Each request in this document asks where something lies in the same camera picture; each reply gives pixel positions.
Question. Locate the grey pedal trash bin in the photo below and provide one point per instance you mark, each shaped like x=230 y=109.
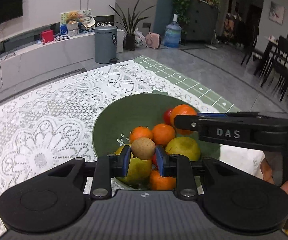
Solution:
x=106 y=44

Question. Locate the red box on console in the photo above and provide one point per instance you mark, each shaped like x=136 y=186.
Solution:
x=47 y=36

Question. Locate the dark cabinet with plants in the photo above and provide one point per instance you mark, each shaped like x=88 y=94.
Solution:
x=197 y=19

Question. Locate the tangerine in bowl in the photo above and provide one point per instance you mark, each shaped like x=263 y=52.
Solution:
x=140 y=132
x=163 y=134

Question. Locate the yellow apple in bowl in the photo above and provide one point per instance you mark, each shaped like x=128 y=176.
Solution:
x=184 y=146

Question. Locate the brown kiwi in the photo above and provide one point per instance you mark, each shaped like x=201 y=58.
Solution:
x=143 y=148

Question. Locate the black dining chairs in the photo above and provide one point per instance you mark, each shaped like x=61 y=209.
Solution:
x=274 y=59

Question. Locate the teddy bear toy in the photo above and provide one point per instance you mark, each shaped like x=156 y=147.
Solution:
x=72 y=17

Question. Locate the white lace tablecloth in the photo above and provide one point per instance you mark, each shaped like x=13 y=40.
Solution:
x=54 y=123

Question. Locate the white marble tv console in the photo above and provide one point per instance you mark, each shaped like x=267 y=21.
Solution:
x=37 y=59

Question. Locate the white plastic bag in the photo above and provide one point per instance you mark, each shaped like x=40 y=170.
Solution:
x=140 y=40

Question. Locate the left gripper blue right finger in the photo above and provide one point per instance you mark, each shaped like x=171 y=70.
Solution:
x=182 y=169

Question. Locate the pink small heater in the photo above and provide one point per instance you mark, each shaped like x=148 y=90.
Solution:
x=153 y=40

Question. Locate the potted plant by bin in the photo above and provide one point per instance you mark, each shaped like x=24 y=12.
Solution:
x=129 y=22

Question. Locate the yellow-green pear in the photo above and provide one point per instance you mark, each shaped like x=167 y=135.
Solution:
x=138 y=171

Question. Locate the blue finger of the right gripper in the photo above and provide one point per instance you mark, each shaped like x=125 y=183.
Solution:
x=187 y=123
x=229 y=114

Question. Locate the red tomato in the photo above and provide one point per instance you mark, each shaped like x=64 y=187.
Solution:
x=154 y=161
x=167 y=116

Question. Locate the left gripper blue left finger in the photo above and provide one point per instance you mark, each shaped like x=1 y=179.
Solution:
x=104 y=169

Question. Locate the large orange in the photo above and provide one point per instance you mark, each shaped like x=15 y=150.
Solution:
x=183 y=110

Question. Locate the blue water jug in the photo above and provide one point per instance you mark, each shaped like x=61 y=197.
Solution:
x=173 y=33

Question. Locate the small tangerine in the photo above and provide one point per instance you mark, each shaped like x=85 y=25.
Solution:
x=159 y=183

